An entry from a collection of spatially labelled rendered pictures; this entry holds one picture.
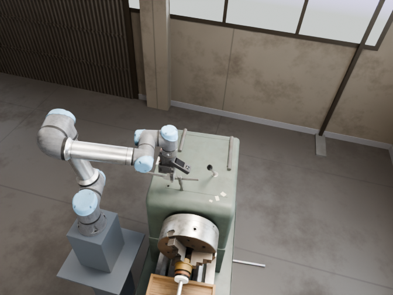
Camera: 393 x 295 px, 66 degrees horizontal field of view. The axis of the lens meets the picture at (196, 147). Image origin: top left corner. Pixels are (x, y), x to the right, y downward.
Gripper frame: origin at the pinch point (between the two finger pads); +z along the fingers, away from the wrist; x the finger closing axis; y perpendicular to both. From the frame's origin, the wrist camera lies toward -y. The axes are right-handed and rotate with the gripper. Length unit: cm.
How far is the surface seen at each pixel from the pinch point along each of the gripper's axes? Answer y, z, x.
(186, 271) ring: -14.2, 21.9, 37.1
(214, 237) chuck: -25.4, 16.2, 20.2
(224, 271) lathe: -38, 79, 9
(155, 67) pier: 69, 69, -224
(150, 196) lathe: 11.1, 8.2, 7.0
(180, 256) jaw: -9.9, 18.8, 31.8
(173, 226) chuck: -4.3, 11.1, 20.3
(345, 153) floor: -178, 132, -188
